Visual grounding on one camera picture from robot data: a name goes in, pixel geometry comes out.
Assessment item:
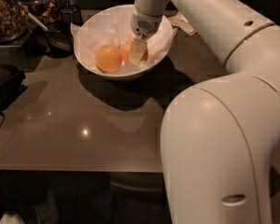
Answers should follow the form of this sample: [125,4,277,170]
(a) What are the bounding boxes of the black wire mesh cup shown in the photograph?
[59,5,83,26]

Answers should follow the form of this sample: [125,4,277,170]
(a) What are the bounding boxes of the white paper bowl liner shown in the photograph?
[70,7,178,76]

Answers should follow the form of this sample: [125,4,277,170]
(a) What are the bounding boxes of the white ceramic bowl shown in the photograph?
[73,4,175,82]

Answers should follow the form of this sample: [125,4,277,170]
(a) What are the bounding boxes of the small glass snack jar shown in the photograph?
[17,0,60,25]

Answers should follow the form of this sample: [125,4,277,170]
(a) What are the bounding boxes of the orange fruit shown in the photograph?
[120,38,148,63]
[95,44,122,73]

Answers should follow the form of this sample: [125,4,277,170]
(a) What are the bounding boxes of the crumpled beige napkin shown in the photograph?
[169,12,196,35]

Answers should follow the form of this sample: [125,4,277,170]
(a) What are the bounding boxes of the black device with cable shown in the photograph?
[0,64,27,111]

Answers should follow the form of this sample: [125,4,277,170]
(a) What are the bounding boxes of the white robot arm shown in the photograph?
[132,0,280,224]

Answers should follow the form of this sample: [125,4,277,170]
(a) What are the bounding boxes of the grey metal tray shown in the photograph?
[0,27,48,65]

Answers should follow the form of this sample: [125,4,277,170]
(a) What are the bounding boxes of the dark glass cup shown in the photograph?
[45,21,74,58]

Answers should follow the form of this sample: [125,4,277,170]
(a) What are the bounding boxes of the large glass snack jar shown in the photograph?
[0,0,28,43]

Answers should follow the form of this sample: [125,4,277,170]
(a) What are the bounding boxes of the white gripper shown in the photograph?
[129,7,162,65]

